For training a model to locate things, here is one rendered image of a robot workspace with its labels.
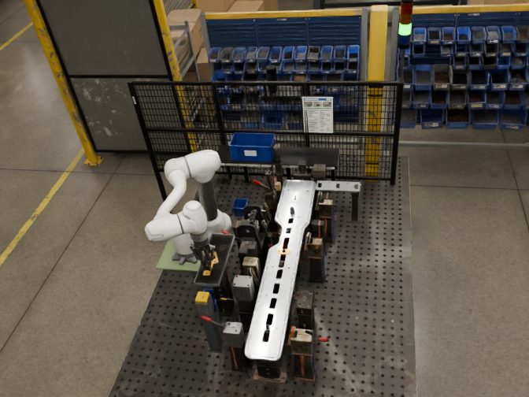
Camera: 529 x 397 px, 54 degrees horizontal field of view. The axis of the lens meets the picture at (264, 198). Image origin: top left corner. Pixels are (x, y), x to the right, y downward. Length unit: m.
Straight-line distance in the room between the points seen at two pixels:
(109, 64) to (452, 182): 3.40
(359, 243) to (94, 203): 2.91
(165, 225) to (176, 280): 1.03
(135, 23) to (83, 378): 2.91
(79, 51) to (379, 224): 3.19
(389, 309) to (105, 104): 3.50
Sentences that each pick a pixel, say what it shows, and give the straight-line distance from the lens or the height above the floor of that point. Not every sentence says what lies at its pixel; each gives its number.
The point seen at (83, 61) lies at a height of 1.21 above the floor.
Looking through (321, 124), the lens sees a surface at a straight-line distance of 3.64.
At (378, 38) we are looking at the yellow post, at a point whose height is 1.83.
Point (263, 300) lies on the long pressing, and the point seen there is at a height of 1.00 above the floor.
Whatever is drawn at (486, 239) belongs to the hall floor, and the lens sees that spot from 4.65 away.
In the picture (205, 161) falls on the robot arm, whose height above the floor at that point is 1.51.
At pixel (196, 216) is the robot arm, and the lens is 2.42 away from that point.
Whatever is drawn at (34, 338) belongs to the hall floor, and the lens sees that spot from 4.47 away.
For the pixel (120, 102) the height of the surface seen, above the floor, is 0.77.
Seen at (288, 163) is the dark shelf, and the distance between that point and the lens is 3.62.
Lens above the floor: 3.22
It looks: 41 degrees down
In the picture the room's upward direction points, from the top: 8 degrees counter-clockwise
